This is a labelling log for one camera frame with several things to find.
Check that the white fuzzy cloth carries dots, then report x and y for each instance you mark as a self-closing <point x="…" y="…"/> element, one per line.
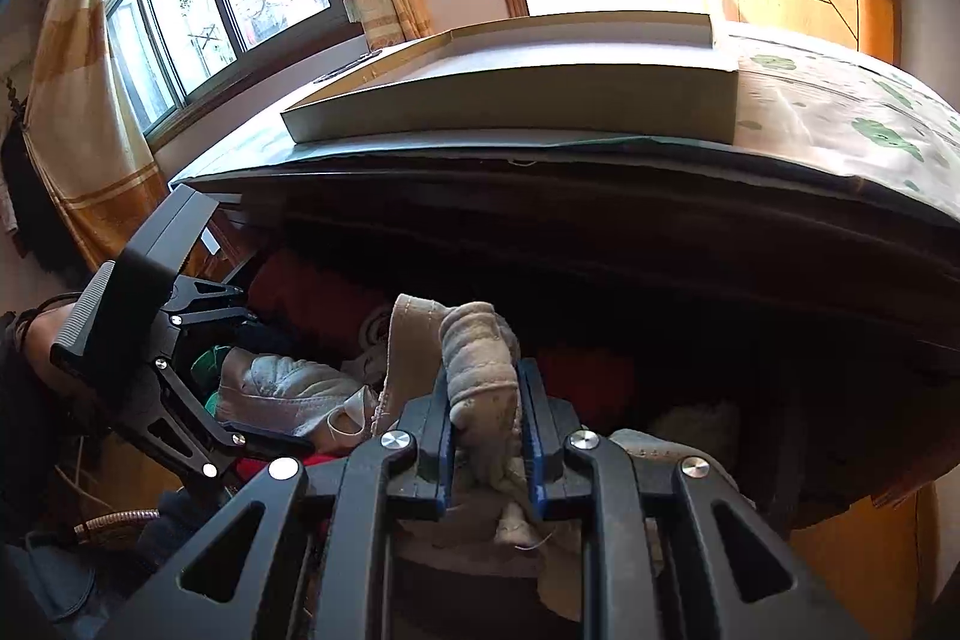
<point x="697" y="424"/>

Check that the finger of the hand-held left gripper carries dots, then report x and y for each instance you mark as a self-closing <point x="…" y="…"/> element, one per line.
<point x="206" y="306"/>
<point x="191" y="422"/>

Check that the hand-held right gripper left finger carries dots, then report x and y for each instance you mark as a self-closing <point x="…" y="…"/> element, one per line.
<point x="447" y="452"/>

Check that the dark hanging garment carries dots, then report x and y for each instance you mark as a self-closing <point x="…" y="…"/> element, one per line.
<point x="26" y="197"/>

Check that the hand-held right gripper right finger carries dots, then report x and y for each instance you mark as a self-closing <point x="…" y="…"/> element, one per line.
<point x="534" y="452"/>

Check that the beige sock bundle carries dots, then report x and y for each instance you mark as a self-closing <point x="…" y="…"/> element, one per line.
<point x="465" y="561"/>

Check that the green cloth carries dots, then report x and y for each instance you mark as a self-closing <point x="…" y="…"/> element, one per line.
<point x="204" y="371"/>

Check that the cloud print tablecloth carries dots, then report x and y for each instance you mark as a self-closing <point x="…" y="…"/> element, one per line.
<point x="825" y="108"/>

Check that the off-white underwear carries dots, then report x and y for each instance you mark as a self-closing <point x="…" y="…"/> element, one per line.
<point x="285" y="385"/>

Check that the dark wooden drawer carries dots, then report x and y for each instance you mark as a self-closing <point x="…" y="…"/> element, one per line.
<point x="750" y="347"/>

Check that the dark wooden table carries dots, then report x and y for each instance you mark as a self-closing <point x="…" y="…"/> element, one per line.
<point x="600" y="190"/>

